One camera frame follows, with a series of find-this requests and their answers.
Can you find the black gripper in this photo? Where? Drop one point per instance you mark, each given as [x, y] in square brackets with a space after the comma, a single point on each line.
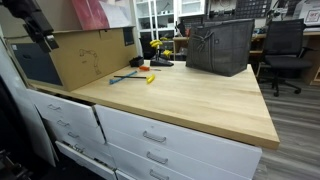
[18, 7]

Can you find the white drawer cabinet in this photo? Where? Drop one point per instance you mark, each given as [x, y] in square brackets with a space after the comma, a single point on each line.
[200, 150]

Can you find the cardboard box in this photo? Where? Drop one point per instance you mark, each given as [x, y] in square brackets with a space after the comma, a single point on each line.
[86, 56]

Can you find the white paper sheet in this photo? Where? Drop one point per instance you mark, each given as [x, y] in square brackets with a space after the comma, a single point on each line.
[116, 13]

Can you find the white side panel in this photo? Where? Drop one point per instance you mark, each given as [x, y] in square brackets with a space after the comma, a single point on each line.
[26, 116]

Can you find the blue flat tool bar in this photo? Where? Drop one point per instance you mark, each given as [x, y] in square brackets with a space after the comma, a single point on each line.
[121, 78]

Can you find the small black box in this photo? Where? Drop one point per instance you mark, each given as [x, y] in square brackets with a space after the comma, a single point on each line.
[136, 61]

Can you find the white open shelving unit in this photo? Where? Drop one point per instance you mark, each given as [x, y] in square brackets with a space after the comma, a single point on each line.
[155, 20]

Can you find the black hex key stand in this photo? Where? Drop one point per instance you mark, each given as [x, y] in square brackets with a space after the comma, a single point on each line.
[161, 62]

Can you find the small wooden table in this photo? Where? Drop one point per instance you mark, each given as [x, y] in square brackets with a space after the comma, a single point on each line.
[180, 39]

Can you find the grey fabric tote bag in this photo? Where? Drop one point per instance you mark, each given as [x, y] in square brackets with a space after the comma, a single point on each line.
[220, 48]

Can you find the black pegboard panel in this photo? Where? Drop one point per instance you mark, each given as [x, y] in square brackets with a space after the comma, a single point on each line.
[253, 8]

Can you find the black office chair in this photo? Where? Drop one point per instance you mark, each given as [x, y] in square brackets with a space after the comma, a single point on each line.
[283, 43]

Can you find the white box red print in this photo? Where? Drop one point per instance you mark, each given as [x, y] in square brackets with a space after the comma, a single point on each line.
[310, 13]

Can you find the white wall cabinet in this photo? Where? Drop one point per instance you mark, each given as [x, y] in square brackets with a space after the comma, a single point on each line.
[191, 8]

